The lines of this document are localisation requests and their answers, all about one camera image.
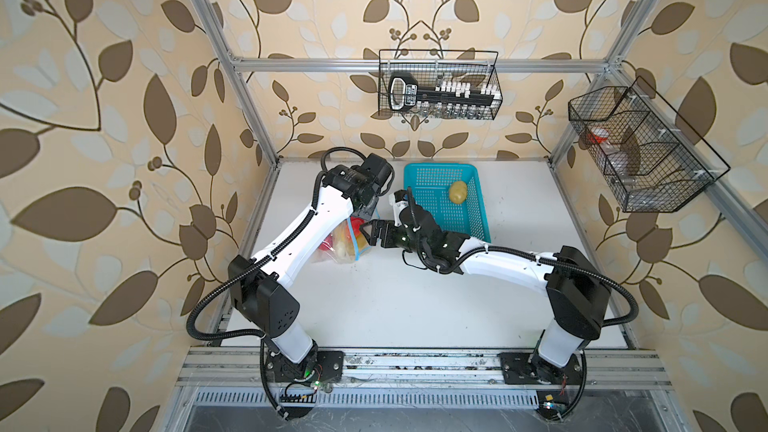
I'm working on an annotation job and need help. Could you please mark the side black wire basket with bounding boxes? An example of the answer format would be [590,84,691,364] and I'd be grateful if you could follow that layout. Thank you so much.
[568,76,731,213]

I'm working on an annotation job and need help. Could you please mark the back black wire basket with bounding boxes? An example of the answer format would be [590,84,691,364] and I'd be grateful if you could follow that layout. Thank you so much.
[377,48,503,121]

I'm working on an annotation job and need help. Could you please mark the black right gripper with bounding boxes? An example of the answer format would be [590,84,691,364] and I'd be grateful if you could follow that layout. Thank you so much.
[359,219,428,260]

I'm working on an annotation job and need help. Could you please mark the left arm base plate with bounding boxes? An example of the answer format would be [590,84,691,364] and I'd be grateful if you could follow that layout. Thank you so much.
[262,350,345,384]

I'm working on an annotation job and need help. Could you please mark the yellow toy potato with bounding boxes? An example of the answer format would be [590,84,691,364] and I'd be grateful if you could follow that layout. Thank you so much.
[448,181,468,205]

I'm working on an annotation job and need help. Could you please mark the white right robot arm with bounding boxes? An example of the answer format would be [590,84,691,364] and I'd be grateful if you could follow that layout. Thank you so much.
[361,190,639,371]

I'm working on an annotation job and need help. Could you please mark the clear zip top bag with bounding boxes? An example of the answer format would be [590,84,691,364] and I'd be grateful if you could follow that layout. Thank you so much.
[311,217,370,264]

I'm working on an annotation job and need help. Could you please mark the yellow toy lemon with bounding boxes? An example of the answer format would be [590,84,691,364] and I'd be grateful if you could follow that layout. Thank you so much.
[332,223,355,262]

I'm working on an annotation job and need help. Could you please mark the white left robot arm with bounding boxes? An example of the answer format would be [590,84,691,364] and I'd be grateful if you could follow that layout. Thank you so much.
[186,147,395,376]

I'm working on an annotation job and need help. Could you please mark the teal plastic basket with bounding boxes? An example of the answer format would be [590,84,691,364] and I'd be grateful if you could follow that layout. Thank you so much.
[404,162,491,242]

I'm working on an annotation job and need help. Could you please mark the red capped clear bottle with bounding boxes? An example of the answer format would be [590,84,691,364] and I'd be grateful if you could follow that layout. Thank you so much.
[585,127,626,161]

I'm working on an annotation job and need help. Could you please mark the black tool in basket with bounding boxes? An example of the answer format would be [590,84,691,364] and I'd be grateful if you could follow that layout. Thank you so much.
[387,72,418,112]

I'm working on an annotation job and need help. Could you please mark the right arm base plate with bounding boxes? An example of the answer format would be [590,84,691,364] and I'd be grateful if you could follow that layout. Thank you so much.
[498,352,585,387]

